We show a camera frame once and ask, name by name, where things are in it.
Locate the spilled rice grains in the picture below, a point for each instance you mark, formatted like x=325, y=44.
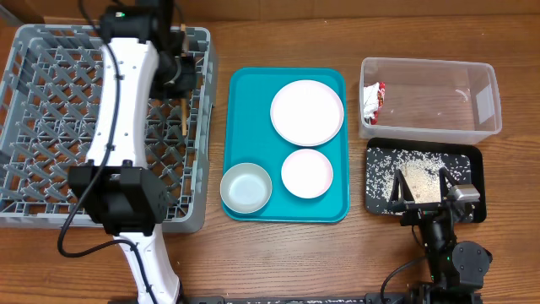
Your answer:
x=421, y=172

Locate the red snack wrapper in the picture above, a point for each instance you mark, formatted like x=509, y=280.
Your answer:
x=373, y=100

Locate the teal serving tray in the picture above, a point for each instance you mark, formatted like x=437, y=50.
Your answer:
x=251, y=138

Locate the black waste tray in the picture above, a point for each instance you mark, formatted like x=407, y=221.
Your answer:
x=474, y=154

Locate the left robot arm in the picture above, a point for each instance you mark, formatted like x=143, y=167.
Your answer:
x=143, y=59

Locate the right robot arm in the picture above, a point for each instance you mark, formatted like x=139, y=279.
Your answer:
x=457, y=269

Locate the wooden chopstick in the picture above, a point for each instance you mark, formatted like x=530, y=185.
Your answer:
x=184, y=118

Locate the large white plate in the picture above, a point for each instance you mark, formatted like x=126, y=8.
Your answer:
x=307, y=113

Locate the grey plastic dish rack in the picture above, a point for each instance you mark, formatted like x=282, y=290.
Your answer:
x=50, y=95

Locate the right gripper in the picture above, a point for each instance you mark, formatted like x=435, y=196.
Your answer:
x=418, y=212

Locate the clear plastic bin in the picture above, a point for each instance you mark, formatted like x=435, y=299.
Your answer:
x=432, y=100

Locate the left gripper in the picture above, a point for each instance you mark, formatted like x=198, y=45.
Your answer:
x=184, y=89

